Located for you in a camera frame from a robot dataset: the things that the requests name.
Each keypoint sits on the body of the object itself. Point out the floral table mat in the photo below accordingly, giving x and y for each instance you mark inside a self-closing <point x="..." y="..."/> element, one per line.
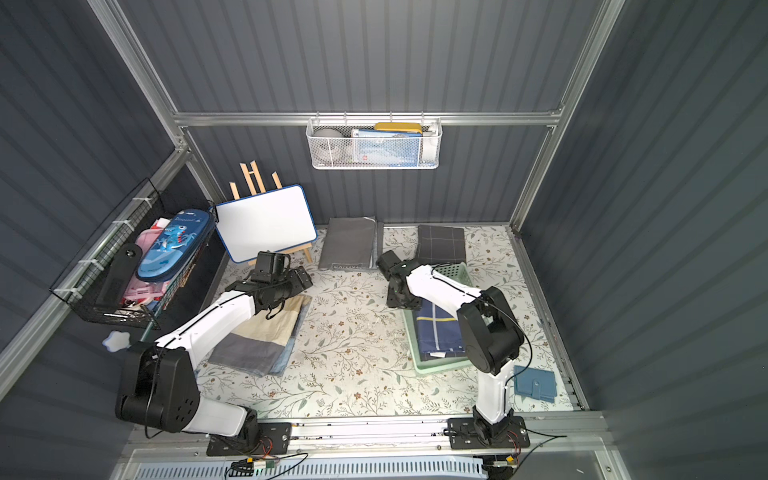
<point x="352" y="356"/>

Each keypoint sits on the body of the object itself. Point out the blue packet in mesh basket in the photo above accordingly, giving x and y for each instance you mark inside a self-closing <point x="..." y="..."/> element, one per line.
<point x="389" y="149"/>

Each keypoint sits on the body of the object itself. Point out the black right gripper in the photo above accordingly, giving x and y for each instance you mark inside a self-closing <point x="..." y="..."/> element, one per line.
<point x="399" y="294"/>

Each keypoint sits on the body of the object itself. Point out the dark grey checked pillowcase back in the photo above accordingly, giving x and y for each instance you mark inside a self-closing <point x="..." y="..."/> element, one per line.
<point x="440" y="245"/>

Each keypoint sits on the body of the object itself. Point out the mint green plastic basket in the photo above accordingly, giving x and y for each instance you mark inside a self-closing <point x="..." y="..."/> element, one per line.
<point x="432" y="360"/>

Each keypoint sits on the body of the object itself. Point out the navy blue striped pillowcase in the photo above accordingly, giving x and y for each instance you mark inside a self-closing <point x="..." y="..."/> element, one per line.
<point x="437" y="333"/>

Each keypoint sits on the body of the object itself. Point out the black wire wall basket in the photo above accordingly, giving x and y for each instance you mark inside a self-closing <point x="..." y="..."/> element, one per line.
<point x="187" y="290"/>

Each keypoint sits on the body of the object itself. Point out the white flower-shaped hook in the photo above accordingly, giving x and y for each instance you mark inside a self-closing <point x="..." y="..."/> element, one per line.
<point x="117" y="341"/>

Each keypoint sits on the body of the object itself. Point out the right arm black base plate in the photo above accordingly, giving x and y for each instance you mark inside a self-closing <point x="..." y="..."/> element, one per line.
<point x="466" y="433"/>

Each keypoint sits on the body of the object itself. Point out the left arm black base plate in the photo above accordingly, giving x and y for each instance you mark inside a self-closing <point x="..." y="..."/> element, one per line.
<point x="271" y="438"/>

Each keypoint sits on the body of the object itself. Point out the blue shark pencil case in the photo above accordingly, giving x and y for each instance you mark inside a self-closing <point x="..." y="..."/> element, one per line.
<point x="175" y="245"/>

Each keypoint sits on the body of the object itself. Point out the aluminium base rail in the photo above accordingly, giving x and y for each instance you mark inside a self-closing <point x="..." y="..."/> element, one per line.
<point x="388" y="436"/>

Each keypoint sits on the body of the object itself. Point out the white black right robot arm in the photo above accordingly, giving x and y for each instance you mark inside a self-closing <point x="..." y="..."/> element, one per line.
<point x="488" y="329"/>

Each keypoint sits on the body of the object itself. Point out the pink item in wire basket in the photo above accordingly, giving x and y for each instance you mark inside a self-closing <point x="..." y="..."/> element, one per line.
<point x="139" y="291"/>

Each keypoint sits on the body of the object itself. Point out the white tape roll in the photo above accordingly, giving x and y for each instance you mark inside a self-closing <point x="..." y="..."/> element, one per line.
<point x="327" y="145"/>

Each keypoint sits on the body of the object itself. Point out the yellow item in mesh basket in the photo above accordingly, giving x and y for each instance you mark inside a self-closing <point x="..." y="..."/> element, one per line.
<point x="399" y="127"/>

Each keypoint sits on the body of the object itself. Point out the white mesh hanging basket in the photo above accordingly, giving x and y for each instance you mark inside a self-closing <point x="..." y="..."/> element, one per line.
<point x="430" y="148"/>

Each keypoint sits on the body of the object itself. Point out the beige and grey pillowcase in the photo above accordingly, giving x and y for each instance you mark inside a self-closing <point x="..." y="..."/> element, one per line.
<point x="262" y="346"/>

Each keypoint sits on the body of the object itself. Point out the small blue cloth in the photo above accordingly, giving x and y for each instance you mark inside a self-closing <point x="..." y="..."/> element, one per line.
<point x="535" y="383"/>

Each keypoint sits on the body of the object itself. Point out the plain grey folded pillowcase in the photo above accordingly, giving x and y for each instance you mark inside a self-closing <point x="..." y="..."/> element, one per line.
<point x="352" y="244"/>

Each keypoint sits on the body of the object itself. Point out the black object in wire basket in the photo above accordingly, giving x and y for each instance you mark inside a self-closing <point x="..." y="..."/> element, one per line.
<point x="123" y="266"/>

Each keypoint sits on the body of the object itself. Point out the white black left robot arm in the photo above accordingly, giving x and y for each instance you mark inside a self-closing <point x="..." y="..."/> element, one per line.
<point x="158" y="387"/>

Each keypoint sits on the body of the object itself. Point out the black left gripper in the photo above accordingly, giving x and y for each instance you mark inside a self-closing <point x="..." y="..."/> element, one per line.
<point x="294" y="280"/>

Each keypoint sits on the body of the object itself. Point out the white board on easel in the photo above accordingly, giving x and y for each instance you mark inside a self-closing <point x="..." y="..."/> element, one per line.
<point x="274" y="221"/>

